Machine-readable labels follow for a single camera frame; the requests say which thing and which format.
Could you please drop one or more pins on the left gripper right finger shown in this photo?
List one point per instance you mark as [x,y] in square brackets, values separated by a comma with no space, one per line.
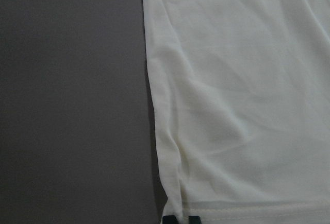
[194,220]

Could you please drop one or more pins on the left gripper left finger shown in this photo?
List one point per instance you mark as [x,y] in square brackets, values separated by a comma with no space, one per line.
[169,219]

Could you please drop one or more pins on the cream long-sleeve graphic shirt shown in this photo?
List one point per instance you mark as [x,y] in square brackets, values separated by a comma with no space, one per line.
[240,90]

